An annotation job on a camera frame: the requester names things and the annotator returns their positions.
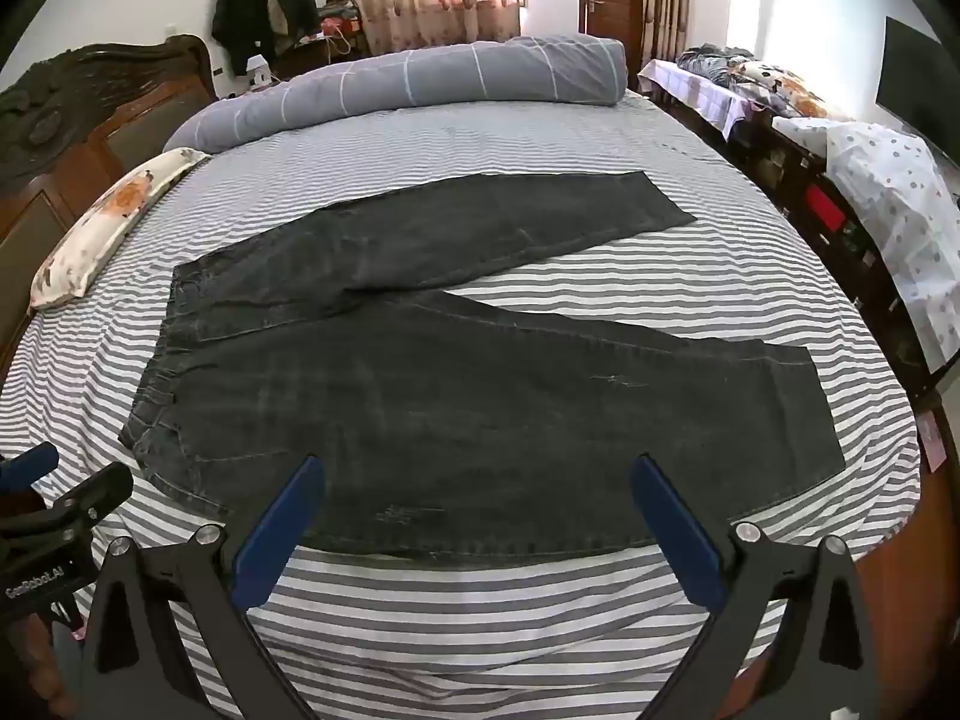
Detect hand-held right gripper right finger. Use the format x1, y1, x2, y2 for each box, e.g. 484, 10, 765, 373
628, 454, 886, 720

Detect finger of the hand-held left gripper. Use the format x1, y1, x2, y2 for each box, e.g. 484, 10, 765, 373
0, 442, 61, 496
34, 462, 136, 545

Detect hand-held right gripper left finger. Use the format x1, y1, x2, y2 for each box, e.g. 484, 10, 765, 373
75, 454, 327, 720

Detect dark grey denim pants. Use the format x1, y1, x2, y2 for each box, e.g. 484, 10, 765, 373
120, 171, 847, 567

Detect bed with striped sheet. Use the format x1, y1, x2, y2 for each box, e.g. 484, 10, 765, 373
0, 90, 925, 720

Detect floral pillow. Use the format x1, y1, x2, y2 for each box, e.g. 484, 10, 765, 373
28, 148, 215, 314

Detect pink paper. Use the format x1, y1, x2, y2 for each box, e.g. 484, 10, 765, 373
916, 409, 952, 475

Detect dark wooden sideboard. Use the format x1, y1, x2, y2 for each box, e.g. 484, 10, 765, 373
637, 71, 960, 421

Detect carved wooden headboard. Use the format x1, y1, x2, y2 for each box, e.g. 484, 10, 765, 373
0, 34, 220, 376

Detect red box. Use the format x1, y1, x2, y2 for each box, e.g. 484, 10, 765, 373
804, 184, 850, 226

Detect white dotted cloth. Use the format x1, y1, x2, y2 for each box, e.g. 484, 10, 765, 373
772, 116, 960, 376

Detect lilac cloth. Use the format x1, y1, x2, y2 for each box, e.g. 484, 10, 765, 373
637, 58, 777, 143

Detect floral blanket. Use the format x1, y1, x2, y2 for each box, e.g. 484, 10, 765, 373
675, 45, 845, 122

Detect rolled grey checked duvet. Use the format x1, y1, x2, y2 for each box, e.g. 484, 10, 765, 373
162, 34, 628, 155

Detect black television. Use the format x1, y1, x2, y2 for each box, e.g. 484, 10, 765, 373
875, 15, 960, 175

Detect cluttered desk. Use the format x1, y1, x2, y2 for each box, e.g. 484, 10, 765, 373
304, 4, 370, 65

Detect brown patterned curtain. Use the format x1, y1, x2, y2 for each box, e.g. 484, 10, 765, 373
643, 0, 692, 70

